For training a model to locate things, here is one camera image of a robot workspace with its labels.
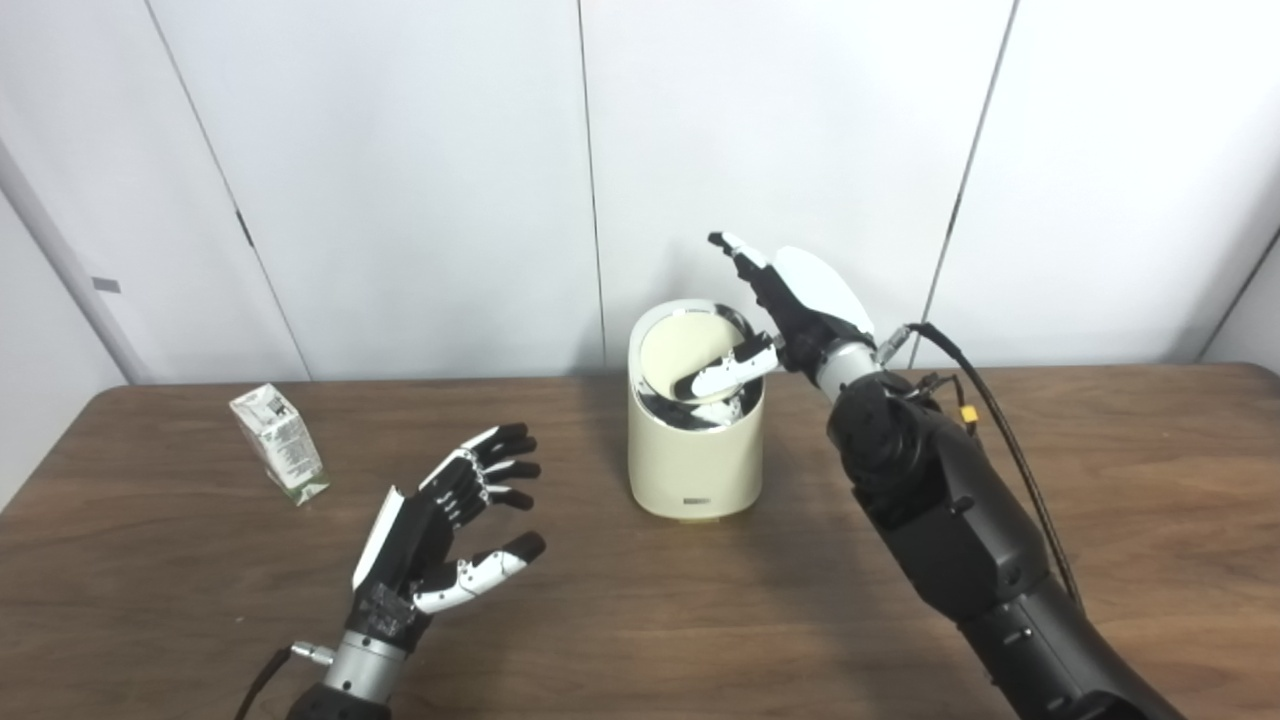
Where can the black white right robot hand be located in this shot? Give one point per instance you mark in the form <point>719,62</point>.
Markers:
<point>805,310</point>

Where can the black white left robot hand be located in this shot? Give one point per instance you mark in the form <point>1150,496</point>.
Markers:
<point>410,545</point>

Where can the cream round bin lid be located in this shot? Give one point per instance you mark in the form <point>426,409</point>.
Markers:
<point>675,350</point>

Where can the white green milk carton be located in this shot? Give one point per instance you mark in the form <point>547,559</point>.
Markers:
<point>282,440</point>

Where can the cream lidded trash can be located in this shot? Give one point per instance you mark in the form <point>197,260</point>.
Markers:
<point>695,460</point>

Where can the black wall panel hinge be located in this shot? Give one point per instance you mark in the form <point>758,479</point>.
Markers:
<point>955,215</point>
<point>244,229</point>

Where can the small gray wall tag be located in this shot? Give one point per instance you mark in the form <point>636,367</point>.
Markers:
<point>106,285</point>

